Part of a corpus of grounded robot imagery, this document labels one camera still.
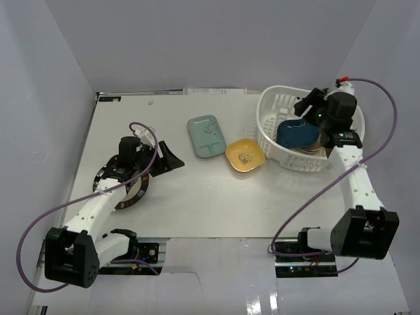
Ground papers at table back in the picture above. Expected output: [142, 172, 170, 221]
[182, 88, 247, 95]

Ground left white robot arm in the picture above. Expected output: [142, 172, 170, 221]
[44, 136, 184, 288]

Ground dark blue leaf plate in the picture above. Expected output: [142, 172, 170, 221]
[276, 119, 320, 149]

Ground round dark mirrored plate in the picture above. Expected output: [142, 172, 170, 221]
[93, 155, 150, 210]

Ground light green rectangular plate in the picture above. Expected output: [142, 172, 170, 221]
[187, 115, 227, 159]

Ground brown square plate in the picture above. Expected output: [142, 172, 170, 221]
[292, 138, 322, 155]

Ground white plastic dish basket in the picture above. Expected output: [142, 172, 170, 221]
[256, 85, 365, 173]

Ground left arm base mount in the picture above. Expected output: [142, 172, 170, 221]
[102, 242, 163, 276]

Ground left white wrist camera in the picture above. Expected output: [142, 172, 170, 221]
[133, 127, 156, 146]

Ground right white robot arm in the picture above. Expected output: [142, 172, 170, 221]
[294, 87, 400, 262]

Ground yellow square plate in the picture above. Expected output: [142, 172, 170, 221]
[225, 138, 265, 173]

